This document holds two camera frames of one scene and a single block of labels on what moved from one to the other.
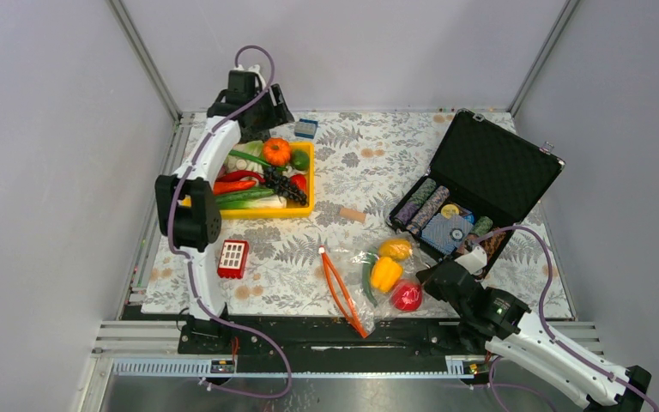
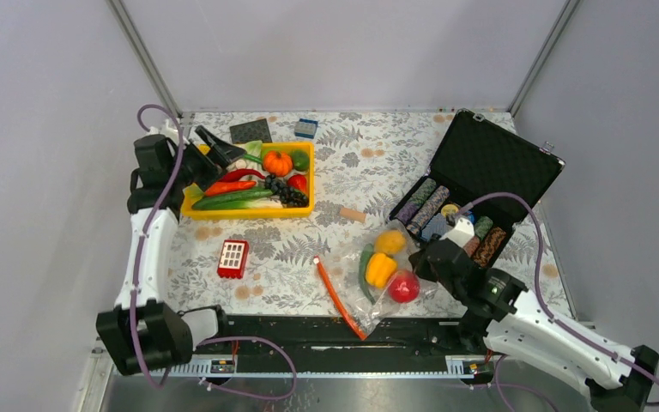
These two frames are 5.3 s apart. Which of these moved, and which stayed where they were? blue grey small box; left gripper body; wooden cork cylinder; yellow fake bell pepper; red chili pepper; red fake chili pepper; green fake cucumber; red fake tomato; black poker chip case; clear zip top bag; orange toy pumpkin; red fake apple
Moved: red fake apple; orange toy pumpkin; yellow fake bell pepper; left gripper body; clear zip top bag
Stayed: red chili pepper; red fake tomato; black poker chip case; blue grey small box; green fake cucumber; red fake chili pepper; wooden cork cylinder
